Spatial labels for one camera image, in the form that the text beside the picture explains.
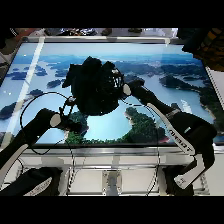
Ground black cable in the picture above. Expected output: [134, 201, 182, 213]
[19, 91, 78, 156]
[120, 98, 162, 196]

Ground black pants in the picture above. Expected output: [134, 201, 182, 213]
[61, 55, 127, 117]

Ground dark garment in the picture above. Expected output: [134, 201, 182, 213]
[176, 27, 210, 55]

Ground yellow black checked garment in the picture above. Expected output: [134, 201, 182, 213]
[194, 27, 224, 73]

